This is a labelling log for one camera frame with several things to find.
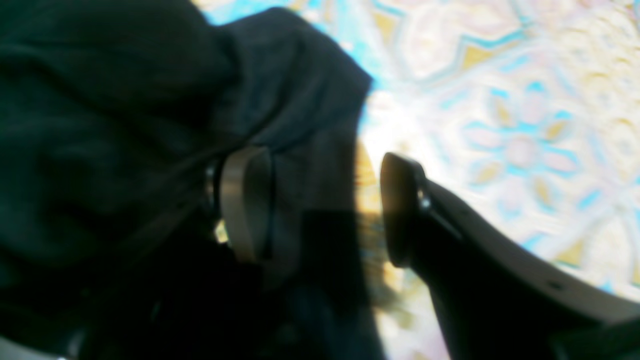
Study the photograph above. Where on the patterned tablecloth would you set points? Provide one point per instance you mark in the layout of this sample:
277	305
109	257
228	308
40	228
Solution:
528	110

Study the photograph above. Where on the black t-shirt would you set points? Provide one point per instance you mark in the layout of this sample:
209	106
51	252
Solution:
111	111

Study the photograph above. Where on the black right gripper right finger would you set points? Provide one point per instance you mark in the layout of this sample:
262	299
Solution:
494	300

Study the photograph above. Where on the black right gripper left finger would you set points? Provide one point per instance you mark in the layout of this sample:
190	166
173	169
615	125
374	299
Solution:
238	192

